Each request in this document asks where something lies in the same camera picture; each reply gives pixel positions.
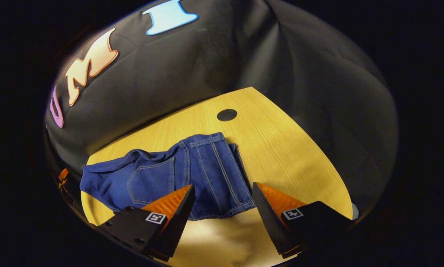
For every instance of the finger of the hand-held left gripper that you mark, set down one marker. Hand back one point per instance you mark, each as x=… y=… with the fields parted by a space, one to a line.
x=63 y=175

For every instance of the blue denim jeans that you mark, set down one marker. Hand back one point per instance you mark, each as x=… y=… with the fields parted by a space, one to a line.
x=207 y=167

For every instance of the black backdrop cloth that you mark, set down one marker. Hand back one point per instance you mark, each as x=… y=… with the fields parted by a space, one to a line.
x=188 y=74

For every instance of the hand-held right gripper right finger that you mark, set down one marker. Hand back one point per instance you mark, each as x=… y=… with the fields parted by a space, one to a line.
x=268 y=218

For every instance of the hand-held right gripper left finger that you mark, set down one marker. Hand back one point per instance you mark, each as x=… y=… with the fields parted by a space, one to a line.
x=177 y=222

